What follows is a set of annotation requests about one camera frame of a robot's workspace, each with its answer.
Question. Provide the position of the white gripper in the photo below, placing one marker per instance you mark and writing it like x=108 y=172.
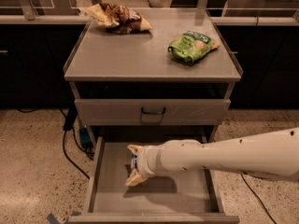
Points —
x=149 y=160

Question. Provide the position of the blue pepsi can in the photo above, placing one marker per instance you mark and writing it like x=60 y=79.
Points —
x=133 y=162

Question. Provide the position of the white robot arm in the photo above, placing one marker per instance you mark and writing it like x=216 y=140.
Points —
x=272 y=155

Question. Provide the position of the closed grey upper drawer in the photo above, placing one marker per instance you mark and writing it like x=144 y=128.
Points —
x=166 y=112

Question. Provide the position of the open grey middle drawer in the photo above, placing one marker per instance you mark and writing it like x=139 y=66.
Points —
x=180 y=198

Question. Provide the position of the grey drawer cabinet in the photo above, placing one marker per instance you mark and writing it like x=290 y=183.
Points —
x=105 y=58

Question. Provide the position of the blue power adapter box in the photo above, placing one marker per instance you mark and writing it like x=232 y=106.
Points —
x=84 y=137

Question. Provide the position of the green snack bag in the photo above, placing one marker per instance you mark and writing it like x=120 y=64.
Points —
x=192 y=46

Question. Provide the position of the brown yellow chip bag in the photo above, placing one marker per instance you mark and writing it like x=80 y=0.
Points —
x=118 y=19

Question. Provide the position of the black drawer handle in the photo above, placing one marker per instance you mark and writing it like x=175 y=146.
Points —
x=145 y=112

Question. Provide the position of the black counter with grey rail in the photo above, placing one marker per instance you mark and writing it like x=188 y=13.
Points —
x=264 y=43

